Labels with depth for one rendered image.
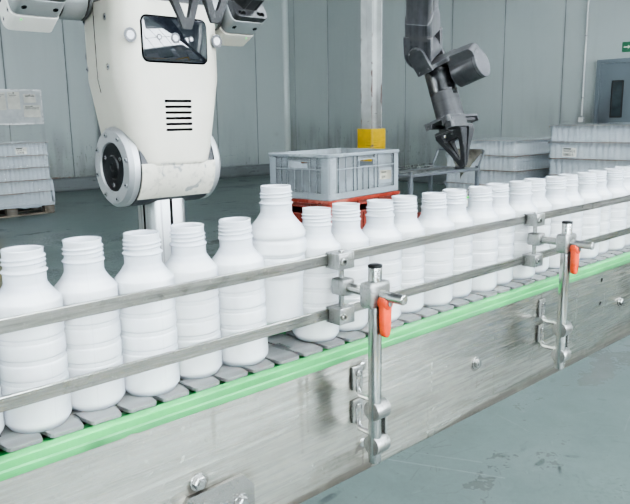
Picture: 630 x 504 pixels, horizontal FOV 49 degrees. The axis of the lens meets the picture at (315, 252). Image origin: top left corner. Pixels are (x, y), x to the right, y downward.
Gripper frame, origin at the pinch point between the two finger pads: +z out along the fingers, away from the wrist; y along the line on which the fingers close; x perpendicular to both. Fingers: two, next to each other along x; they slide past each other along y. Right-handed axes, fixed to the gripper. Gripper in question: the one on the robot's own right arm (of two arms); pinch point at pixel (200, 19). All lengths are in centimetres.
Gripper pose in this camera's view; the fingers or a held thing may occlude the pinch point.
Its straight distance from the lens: 94.1
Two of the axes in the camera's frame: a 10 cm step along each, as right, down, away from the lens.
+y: 6.9, 1.2, -7.2
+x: 7.3, -1.4, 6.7
